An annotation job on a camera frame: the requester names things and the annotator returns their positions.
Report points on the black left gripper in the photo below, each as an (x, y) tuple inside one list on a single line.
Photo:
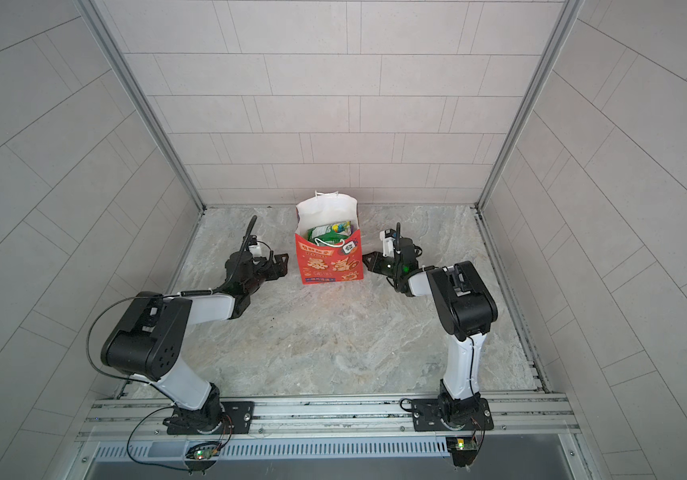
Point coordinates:
[(282, 270)]

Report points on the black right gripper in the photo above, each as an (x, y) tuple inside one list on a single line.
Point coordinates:
[(376, 267)]

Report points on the red paper gift bag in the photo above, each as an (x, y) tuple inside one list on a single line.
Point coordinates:
[(321, 264)]

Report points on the green snack packet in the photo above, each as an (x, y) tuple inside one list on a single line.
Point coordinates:
[(330, 235)]

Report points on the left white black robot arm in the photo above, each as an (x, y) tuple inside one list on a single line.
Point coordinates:
[(147, 342)]

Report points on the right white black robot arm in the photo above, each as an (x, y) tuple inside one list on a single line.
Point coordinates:
[(465, 309)]

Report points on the left green circuit board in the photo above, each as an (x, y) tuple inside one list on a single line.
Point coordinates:
[(206, 451)]

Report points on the right circuit board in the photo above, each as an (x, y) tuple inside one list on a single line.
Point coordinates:
[(463, 450)]

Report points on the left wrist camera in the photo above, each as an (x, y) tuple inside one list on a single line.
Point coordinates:
[(255, 247)]

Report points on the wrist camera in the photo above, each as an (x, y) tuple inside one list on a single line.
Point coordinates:
[(388, 239), (255, 247)]

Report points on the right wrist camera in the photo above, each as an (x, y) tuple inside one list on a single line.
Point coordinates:
[(388, 239)]

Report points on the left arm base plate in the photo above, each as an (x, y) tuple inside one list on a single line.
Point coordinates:
[(233, 417)]

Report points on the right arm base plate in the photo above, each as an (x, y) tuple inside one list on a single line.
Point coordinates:
[(445, 414)]

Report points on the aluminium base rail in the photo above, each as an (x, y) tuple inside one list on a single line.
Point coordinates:
[(260, 418)]

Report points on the aluminium corner post left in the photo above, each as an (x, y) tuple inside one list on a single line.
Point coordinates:
[(112, 52)]

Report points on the aluminium corner post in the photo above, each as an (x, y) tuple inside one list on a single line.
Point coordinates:
[(558, 37), (112, 52)]

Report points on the aluminium corner post right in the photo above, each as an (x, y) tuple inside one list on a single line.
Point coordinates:
[(558, 37)]

